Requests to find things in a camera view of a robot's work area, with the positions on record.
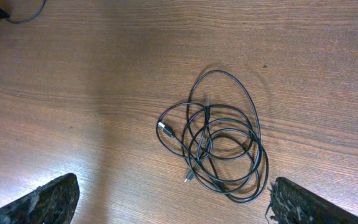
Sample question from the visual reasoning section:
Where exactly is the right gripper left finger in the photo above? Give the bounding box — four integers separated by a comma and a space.
0, 173, 80, 224

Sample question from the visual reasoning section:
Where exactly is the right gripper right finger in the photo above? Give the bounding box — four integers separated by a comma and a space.
267, 177, 358, 224

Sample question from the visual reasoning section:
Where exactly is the black USB cable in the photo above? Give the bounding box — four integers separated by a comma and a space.
155, 70, 270, 205

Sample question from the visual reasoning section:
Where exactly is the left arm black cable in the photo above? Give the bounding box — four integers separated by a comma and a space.
5, 0, 48, 25

